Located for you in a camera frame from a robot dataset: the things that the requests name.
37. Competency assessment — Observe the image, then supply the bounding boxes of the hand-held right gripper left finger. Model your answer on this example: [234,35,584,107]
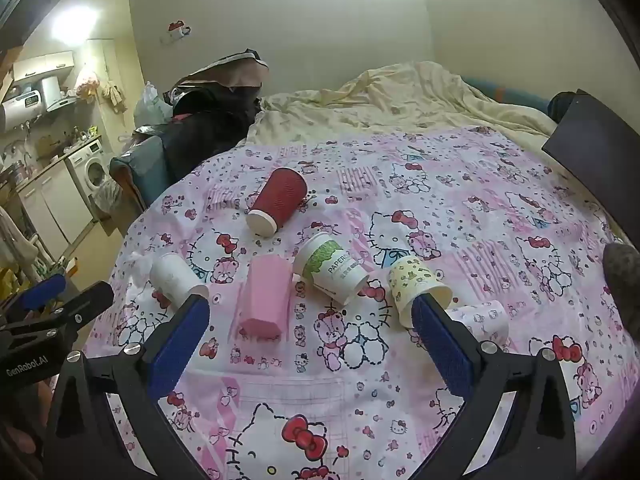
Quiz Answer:
[44,294,211,480]

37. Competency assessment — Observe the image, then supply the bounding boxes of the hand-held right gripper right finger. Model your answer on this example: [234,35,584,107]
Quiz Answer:
[411,292,589,480]

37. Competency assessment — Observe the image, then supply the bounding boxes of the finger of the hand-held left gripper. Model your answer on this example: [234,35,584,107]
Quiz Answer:
[7,274,68,312]
[27,281,115,343]

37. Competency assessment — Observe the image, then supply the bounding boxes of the plain white paper cup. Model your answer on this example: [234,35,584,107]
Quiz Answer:
[150,253,210,311]

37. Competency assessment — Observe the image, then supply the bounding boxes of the yellow printed paper cup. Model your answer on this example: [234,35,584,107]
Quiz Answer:
[389,255,452,329]

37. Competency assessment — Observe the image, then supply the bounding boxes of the pink paper cup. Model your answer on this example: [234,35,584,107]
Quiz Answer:
[236,255,292,344]

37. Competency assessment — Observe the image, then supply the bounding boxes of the white cup with green print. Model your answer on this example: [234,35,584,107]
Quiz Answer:
[292,232,370,307]

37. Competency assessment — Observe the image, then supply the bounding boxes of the red ribbed paper cup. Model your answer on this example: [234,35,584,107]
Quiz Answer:
[246,167,308,237]

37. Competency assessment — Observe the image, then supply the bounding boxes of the crumpled white tissue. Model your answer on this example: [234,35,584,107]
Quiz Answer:
[124,249,157,282]

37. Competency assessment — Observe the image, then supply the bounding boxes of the white kitchen cabinet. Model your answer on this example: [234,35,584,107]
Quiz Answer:
[14,159,97,262]

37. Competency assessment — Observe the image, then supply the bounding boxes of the white washing machine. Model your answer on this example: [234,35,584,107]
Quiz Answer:
[66,140,114,207]

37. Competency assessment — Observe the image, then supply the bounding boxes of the blue chair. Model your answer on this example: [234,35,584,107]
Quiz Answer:
[109,135,172,213]

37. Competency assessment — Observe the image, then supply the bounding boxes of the pink cartoon printed blanket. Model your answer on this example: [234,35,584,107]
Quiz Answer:
[82,125,640,480]

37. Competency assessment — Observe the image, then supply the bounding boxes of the white water heater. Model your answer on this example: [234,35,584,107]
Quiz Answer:
[0,87,49,132]

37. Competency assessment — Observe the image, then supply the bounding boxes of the grey sock foot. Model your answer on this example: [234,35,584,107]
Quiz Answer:
[602,242,640,322]

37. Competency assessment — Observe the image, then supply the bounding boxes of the white plastic bag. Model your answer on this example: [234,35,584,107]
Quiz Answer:
[133,81,174,129]

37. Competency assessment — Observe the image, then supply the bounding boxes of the black bag pile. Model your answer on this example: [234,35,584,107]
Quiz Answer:
[160,49,272,183]

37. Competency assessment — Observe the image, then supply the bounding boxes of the black board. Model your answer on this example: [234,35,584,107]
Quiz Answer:
[542,89,640,207]

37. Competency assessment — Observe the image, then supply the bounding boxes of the cream duvet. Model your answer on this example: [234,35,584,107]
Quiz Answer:
[247,61,566,150]

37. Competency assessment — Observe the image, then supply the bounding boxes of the blue pillow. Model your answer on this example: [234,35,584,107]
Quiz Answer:
[462,76,557,117]

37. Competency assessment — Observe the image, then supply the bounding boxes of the white wall cabinet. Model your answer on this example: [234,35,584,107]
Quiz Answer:
[12,51,77,82]

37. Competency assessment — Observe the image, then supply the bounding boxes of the wall hook with red bow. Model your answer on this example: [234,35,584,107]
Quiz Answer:
[160,20,192,44]

